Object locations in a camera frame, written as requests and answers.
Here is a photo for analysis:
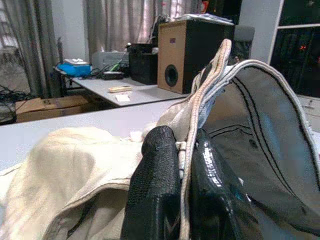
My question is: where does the paper stack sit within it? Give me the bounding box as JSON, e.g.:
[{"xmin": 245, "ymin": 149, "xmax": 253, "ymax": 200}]
[{"xmin": 174, "ymin": 12, "xmax": 235, "ymax": 26}]

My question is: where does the cream white garment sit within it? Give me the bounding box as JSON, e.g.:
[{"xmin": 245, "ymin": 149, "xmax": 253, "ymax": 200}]
[{"xmin": 0, "ymin": 126, "xmax": 151, "ymax": 240}]

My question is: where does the white printer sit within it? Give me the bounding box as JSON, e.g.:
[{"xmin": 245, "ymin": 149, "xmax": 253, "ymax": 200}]
[{"xmin": 91, "ymin": 51, "xmax": 130, "ymax": 73}]

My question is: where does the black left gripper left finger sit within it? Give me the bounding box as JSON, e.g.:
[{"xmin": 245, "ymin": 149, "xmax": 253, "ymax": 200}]
[{"xmin": 119, "ymin": 125, "xmax": 182, "ymax": 240}]

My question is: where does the grey curtain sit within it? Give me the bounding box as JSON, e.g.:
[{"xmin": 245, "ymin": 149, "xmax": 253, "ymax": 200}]
[{"xmin": 0, "ymin": 0, "xmax": 61, "ymax": 100}]

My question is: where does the silver white jacket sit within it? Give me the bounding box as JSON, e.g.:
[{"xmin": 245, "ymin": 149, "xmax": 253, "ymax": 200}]
[{"xmin": 143, "ymin": 38, "xmax": 320, "ymax": 240}]

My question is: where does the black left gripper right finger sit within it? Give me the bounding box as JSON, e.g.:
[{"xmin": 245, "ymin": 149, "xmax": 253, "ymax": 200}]
[{"xmin": 190, "ymin": 129, "xmax": 266, "ymax": 240}]

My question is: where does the black cable tangle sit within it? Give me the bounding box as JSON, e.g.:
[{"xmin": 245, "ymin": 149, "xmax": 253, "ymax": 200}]
[{"xmin": 0, "ymin": 83, "xmax": 18, "ymax": 126}]

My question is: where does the grey folding table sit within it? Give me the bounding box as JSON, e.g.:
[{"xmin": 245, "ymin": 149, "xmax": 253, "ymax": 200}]
[
  {"xmin": 52, "ymin": 65, "xmax": 190, "ymax": 109},
  {"xmin": 0, "ymin": 97, "xmax": 191, "ymax": 176}
]

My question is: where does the blue box white lid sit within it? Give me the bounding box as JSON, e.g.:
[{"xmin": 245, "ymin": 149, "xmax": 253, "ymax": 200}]
[{"xmin": 55, "ymin": 58, "xmax": 93, "ymax": 78}]

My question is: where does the cardboard box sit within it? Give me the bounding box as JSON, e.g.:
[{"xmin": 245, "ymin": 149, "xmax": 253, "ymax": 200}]
[{"xmin": 14, "ymin": 95, "xmax": 106, "ymax": 124}]

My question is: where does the beige pink curtain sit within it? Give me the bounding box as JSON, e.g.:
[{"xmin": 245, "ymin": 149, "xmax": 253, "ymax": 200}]
[{"xmin": 83, "ymin": 0, "xmax": 205, "ymax": 65}]

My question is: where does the black flat device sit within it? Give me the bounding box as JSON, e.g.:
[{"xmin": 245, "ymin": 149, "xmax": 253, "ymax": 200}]
[{"xmin": 101, "ymin": 70, "xmax": 125, "ymax": 81}]

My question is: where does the wooden speaker box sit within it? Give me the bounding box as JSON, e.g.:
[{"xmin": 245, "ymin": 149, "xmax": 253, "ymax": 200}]
[{"xmin": 157, "ymin": 19, "xmax": 236, "ymax": 95}]

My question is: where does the white framed dark window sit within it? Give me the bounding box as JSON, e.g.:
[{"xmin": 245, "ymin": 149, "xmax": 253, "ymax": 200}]
[{"xmin": 268, "ymin": 0, "xmax": 320, "ymax": 100}]

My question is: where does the grey office chair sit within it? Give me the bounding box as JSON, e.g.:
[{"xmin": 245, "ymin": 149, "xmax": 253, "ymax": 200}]
[{"xmin": 233, "ymin": 24, "xmax": 256, "ymax": 62}]

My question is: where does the black storage box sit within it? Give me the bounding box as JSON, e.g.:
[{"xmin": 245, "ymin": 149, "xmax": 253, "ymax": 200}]
[{"xmin": 128, "ymin": 42, "xmax": 160, "ymax": 86}]

